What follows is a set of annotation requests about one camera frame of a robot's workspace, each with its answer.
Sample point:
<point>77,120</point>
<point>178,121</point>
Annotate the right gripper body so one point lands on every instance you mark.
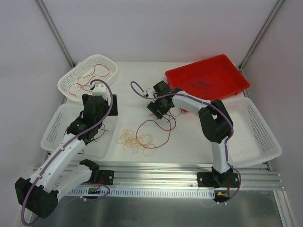
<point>155,108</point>

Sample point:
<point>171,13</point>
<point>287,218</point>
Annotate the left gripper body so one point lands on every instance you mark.
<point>113,105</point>

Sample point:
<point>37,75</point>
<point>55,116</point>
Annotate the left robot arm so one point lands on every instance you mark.
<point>41,192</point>

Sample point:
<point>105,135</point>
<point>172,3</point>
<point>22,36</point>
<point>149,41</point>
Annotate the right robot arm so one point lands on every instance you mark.
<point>215,121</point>

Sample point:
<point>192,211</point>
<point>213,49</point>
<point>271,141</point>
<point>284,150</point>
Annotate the white perforated basket far left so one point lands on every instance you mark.
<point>76,82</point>

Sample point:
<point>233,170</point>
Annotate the white perforated basket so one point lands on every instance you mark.
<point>76,82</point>
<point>66,114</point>
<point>252,142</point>

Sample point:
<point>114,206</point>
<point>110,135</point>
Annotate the white perforated basket near left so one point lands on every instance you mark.
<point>66,114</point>

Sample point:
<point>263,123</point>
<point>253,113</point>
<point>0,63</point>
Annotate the red plastic tray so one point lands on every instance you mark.
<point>210,79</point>

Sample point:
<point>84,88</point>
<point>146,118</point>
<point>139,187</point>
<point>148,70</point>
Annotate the white perforated basket right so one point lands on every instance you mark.
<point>252,142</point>

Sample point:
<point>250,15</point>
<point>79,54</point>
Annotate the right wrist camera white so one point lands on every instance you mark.
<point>149,92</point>

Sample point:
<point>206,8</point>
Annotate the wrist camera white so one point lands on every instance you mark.
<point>98,89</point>
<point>149,92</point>

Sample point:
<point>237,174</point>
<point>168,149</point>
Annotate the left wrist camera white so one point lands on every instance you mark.
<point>98,89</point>

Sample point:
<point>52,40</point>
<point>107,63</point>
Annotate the aluminium mounting rail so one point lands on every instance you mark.
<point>184,176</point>

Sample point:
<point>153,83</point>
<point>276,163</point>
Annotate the white slotted cable duct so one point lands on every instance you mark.
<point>143,192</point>

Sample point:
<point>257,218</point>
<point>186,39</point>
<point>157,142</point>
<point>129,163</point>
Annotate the left frame post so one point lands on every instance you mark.
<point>49,21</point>

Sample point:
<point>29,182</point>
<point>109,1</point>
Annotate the frame post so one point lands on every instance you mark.
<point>49,21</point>
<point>264,28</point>

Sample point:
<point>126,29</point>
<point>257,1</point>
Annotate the right frame post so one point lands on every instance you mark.
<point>264,28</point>

